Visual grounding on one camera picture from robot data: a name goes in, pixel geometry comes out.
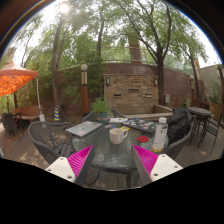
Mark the grey wall box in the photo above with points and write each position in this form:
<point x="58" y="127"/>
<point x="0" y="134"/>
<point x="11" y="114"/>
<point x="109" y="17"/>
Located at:
<point x="167" y="98"/>

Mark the green plant in blue pot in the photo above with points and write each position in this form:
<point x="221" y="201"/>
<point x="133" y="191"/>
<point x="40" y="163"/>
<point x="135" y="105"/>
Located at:
<point x="101" y="108"/>

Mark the black wall lantern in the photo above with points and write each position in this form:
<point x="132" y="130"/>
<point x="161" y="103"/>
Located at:
<point x="108" y="81"/>
<point x="155" y="82"/>

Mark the blue yellow striped cone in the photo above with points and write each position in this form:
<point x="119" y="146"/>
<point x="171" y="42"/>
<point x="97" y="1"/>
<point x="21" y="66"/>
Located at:
<point x="57" y="114"/>

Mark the closed maroon umbrella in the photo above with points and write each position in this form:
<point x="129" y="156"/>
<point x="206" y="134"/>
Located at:
<point x="221" y="86"/>

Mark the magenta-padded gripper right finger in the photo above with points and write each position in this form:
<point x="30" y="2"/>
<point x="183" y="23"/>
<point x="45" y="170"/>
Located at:
<point x="146" y="160"/>

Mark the white booklet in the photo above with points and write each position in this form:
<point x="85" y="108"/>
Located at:
<point x="118" y="120"/>

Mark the small colourful card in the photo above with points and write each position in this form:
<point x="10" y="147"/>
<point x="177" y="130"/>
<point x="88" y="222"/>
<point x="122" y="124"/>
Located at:
<point x="109" y="126"/>

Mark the globe-topped lamp post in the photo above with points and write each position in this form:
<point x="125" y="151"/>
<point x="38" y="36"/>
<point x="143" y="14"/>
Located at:
<point x="192" y="91"/>
<point x="84" y="90"/>

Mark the black metal chair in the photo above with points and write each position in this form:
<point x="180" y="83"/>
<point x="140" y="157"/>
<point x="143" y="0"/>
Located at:
<point x="213" y="128"/>

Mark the wooden bench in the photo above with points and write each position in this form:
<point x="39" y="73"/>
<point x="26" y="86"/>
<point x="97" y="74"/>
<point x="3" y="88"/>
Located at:
<point x="28" y="112"/>

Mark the dark patio chair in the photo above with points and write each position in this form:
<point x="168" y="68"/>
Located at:
<point x="11" y="123"/>

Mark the black jacket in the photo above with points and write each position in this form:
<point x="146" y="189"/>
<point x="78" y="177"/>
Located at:
<point x="179" y="125"/>

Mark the clear plastic drink bottle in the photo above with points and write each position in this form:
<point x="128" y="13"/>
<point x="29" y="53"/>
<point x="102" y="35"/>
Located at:
<point x="160" y="135"/>

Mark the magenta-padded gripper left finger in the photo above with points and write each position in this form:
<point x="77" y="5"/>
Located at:
<point x="78" y="161"/>

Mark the small round patio table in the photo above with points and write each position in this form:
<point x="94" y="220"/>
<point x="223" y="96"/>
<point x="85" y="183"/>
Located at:
<point x="199" y="111"/>

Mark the yellow card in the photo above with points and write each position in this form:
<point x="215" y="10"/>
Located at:
<point x="125" y="128"/>

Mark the silver laptop with stickers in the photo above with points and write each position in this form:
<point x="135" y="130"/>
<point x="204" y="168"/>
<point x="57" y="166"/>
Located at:
<point x="84" y="128"/>

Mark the white ribbed mug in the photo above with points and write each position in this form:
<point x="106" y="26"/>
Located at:
<point x="116" y="136"/>

